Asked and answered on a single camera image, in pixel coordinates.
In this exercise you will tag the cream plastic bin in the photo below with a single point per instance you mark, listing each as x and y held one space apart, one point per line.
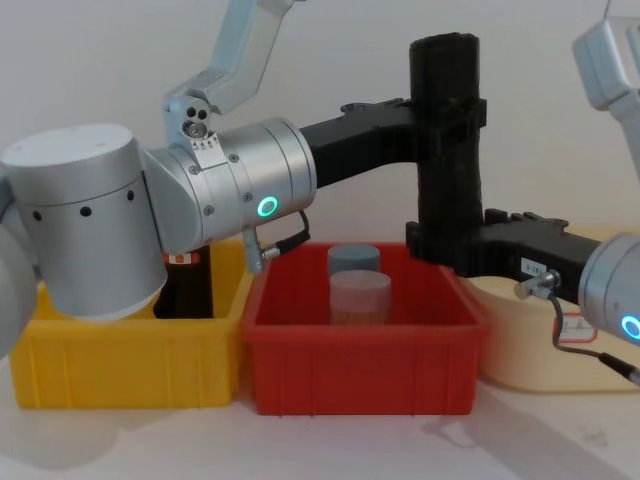
525 345

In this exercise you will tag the jar with grey lid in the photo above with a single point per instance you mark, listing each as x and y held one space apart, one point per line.
352 259

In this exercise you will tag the yellow plastic bin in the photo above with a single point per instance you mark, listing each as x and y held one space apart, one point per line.
125 360

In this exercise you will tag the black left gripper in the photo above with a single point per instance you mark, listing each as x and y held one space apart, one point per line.
360 140

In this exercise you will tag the black bottle with orange label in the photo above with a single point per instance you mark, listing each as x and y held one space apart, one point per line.
187 290

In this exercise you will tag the red plastic bin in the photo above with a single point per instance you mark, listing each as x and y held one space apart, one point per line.
360 365

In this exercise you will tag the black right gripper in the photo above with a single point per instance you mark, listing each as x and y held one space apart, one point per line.
530 250

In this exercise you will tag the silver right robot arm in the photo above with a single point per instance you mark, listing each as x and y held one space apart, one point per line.
612 285

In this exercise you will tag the clear plastic jar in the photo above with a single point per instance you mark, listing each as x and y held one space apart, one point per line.
359 300

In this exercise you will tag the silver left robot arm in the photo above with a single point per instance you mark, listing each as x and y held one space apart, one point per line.
90 220

